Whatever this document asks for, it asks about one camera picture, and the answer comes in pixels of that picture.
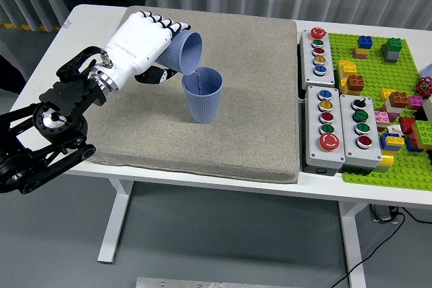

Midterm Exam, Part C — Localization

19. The green studded baseplate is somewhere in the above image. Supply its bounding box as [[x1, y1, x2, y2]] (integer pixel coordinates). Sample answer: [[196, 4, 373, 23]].
[[327, 32, 432, 192]]

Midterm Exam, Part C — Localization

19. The grey five-button control box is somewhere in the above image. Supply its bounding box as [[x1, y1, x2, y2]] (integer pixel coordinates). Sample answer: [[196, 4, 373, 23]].
[[299, 28, 337, 89], [302, 85, 347, 177]]

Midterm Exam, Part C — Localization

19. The red valve handwheel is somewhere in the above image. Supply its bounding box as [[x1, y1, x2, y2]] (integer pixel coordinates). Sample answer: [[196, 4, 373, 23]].
[[415, 77, 432, 97]]

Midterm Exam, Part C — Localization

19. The white table leg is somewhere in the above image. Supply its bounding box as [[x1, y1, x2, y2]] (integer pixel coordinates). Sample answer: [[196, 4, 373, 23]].
[[97, 179, 136, 264], [339, 202, 369, 288]]

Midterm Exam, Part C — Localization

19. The red toy brick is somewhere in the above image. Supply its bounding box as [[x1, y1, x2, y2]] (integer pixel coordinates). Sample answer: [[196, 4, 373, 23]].
[[399, 117, 419, 136]]

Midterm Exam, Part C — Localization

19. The blue ribbed plastic cup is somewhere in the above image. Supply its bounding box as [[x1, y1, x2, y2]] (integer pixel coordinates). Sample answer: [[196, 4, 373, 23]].
[[155, 30, 204, 76], [182, 67, 224, 124]]

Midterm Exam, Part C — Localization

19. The blue toy brick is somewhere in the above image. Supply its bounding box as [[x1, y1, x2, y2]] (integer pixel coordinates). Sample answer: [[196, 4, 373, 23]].
[[357, 35, 375, 49], [379, 132, 406, 151], [404, 136, 423, 153]]

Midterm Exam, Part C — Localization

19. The large green toy brick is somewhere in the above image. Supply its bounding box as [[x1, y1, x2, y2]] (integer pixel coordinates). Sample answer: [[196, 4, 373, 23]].
[[411, 119, 432, 150]]

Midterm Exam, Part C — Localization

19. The grey-brown mat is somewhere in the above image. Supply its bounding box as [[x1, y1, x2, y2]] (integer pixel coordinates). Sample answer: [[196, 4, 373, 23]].
[[82, 5, 300, 185]]

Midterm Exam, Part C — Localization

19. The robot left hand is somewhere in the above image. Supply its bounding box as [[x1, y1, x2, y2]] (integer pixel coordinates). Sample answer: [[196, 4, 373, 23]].
[[100, 11, 192, 88]]

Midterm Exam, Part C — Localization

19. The grey power adapter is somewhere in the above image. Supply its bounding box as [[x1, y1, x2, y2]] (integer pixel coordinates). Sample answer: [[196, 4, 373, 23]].
[[369, 204, 399, 224]]

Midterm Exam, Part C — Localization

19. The brown toy brick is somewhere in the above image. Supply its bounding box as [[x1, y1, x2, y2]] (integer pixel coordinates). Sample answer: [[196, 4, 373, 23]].
[[346, 74, 367, 92], [388, 92, 410, 109]]

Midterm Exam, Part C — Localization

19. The grey four-button control box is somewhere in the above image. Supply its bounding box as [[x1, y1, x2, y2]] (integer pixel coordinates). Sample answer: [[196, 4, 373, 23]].
[[339, 94, 384, 170]]

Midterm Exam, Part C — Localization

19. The black floor cable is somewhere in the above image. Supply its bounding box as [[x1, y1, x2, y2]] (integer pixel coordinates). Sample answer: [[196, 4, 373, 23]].
[[332, 212, 408, 288], [401, 206, 432, 225]]

